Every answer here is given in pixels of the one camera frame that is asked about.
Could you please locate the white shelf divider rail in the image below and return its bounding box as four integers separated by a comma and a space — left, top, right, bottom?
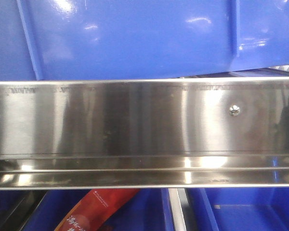
169, 188, 189, 231

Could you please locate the lower right blue bin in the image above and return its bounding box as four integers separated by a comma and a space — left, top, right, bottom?
187, 188, 289, 231

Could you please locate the blue plastic bin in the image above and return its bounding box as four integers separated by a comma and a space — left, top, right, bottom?
0, 0, 289, 81

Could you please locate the red snack package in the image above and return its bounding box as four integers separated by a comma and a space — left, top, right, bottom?
55, 189, 139, 231

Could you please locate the lower left blue bin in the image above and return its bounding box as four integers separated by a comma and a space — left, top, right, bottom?
22, 189, 174, 231

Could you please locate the stainless steel shelf rail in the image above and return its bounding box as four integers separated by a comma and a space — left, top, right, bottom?
0, 77, 289, 190

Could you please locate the silver screw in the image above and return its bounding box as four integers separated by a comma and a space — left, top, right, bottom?
229, 104, 240, 116

